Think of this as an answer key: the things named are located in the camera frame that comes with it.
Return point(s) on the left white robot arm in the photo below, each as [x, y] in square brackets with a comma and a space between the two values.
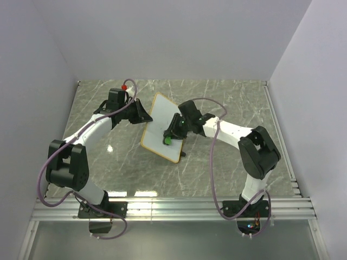
[67, 165]

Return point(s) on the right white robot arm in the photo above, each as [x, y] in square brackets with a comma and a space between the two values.
[259, 154]

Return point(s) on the green whiteboard eraser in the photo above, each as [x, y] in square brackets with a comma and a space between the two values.
[167, 141]

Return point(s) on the right side aluminium rail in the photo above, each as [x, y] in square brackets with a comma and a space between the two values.
[294, 182]

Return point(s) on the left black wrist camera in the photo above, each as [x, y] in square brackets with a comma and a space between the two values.
[117, 98]

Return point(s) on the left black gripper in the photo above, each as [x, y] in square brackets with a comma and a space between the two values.
[143, 117]

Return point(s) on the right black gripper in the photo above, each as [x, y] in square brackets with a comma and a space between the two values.
[172, 132]

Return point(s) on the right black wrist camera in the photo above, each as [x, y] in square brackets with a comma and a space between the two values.
[189, 111]

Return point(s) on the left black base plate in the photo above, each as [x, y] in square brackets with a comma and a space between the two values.
[111, 209]

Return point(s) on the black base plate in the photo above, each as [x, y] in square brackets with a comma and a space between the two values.
[111, 209]
[259, 209]

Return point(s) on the aluminium mounting rail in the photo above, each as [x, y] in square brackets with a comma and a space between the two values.
[174, 209]

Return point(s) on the white board with orange frame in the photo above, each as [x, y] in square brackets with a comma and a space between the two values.
[162, 112]

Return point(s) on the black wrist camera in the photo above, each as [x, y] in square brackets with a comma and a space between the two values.
[189, 111]
[117, 98]

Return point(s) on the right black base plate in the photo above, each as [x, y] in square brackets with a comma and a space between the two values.
[259, 209]

